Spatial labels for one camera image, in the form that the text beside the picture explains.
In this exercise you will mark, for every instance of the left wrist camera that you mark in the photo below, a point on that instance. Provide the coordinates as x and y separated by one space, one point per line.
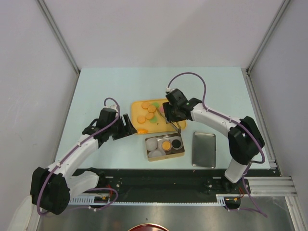
114 107

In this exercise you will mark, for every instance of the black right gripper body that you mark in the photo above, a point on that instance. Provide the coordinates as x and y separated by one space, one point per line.
171 113

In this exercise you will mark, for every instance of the aluminium frame post right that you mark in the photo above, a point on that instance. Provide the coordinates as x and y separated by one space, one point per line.
273 25

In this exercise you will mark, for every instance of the yellow cookie tin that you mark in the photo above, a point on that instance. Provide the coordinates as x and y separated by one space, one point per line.
170 154

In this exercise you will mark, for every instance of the aluminium frame post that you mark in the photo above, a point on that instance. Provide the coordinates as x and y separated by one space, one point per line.
57 34
273 25

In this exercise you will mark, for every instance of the silver tin lid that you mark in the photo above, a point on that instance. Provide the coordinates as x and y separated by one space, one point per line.
204 150

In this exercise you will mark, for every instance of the white cable duct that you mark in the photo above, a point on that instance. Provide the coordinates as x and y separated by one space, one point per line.
101 199

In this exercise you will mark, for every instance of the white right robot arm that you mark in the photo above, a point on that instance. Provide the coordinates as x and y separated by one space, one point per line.
244 138

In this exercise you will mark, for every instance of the green sandwich cookie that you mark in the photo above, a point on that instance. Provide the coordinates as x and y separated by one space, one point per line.
153 120
155 104

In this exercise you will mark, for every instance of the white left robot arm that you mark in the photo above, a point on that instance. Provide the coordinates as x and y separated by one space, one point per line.
54 186

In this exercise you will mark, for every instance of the white paper cupcake liner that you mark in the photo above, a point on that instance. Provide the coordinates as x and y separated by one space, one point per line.
159 146
151 144
178 138
155 153

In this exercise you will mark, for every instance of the orange fish shaped cookie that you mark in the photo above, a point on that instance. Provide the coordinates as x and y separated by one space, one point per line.
142 131

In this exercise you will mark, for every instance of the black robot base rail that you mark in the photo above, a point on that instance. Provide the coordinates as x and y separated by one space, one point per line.
140 185

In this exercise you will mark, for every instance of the aluminium frame post left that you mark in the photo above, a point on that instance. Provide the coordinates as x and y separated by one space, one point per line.
57 34

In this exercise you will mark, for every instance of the red round object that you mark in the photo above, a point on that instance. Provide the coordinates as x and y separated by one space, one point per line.
148 227

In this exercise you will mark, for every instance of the black sandwich cookie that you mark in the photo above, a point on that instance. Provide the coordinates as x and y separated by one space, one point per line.
176 144

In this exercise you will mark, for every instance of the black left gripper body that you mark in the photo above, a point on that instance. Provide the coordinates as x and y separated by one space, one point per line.
118 128

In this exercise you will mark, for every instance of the yellow plastic tray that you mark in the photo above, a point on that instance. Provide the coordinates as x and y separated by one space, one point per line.
160 126

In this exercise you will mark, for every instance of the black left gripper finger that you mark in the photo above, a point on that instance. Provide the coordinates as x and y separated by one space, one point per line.
121 135
128 124

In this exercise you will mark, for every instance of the tan round biscuit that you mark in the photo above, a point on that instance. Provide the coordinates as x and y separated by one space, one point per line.
149 116
141 119
166 145
145 105
151 109

